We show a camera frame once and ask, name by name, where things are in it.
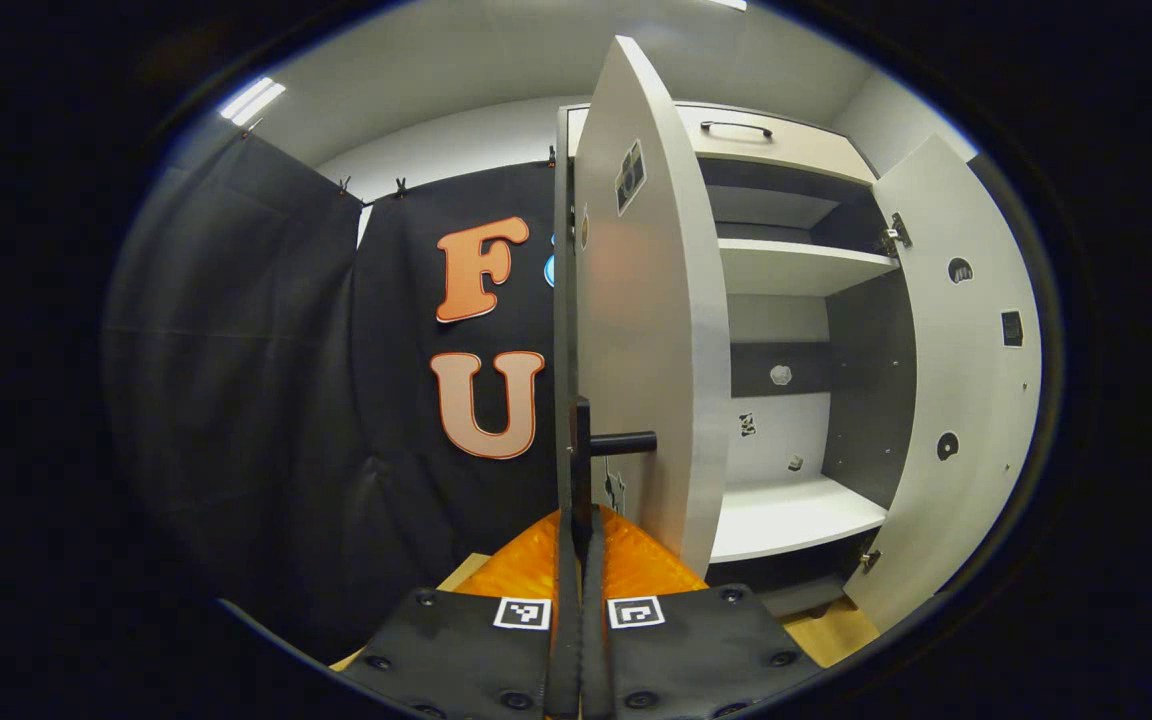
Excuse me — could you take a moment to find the beige door camera sticker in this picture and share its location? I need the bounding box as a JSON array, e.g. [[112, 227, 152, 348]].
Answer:
[[572, 35, 732, 581]]

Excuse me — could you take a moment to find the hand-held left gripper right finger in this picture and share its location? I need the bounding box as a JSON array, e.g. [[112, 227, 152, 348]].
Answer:
[[584, 505, 825, 719]]

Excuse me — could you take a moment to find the beige cabinet drawer front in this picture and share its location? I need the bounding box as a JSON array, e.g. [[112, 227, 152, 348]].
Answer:
[[568, 103, 877, 186]]

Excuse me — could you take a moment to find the black backdrop cloth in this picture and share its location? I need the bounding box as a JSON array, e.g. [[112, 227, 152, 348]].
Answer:
[[104, 130, 1065, 666]]

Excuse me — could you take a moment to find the beige double-door shoe cabinet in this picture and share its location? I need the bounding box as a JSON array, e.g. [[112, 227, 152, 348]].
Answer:
[[553, 100, 922, 621]]

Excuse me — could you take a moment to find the ceiling light panel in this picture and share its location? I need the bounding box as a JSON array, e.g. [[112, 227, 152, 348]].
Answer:
[[219, 77, 287, 126]]

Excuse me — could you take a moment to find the white cabinet shelf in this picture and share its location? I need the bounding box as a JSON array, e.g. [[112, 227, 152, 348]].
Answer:
[[718, 238, 899, 297], [711, 476, 887, 564]]

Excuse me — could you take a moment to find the black door handle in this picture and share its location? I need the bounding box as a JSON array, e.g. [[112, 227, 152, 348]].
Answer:
[[570, 396, 658, 541]]

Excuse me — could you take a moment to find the beige door headphones sticker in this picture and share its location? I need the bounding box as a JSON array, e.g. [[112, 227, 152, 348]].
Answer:
[[844, 135, 1042, 633]]

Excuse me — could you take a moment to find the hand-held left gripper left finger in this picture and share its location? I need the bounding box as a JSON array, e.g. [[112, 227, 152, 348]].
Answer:
[[338, 508, 577, 719]]

